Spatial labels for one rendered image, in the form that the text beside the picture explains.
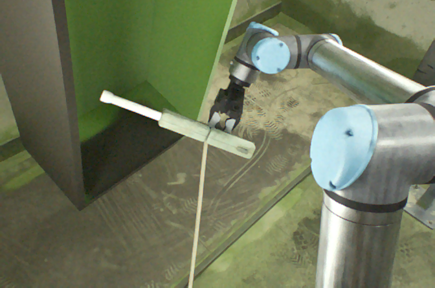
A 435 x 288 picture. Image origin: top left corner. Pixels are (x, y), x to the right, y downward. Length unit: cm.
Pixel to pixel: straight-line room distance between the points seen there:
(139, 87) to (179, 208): 62
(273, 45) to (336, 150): 55
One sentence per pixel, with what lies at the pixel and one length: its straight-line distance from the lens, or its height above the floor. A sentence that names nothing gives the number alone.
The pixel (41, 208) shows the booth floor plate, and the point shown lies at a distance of 220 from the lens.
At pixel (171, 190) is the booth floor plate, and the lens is 215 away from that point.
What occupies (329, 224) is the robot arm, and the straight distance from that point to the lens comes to 66.
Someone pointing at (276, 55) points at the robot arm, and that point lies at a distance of 109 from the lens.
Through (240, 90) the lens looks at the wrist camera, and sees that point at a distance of 125.
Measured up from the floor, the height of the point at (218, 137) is 88.
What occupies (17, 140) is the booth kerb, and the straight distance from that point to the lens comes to 237.
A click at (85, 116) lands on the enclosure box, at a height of 53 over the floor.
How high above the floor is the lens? 181
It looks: 46 degrees down
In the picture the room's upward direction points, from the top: 5 degrees clockwise
